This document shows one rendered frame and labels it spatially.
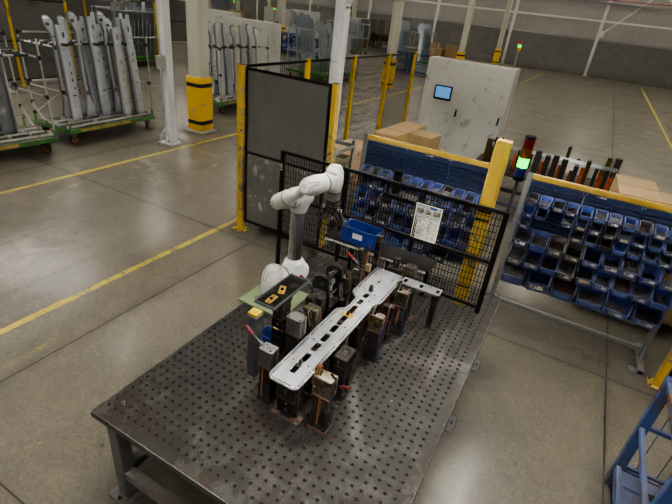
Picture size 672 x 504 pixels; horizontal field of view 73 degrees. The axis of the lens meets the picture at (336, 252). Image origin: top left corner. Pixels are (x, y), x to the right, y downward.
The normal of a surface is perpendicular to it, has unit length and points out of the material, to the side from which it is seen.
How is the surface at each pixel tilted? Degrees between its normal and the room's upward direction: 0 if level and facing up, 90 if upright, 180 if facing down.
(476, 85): 90
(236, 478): 0
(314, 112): 90
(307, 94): 89
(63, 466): 0
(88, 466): 0
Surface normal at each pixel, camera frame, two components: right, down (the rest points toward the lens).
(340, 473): 0.11, -0.87
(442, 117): -0.48, 0.37
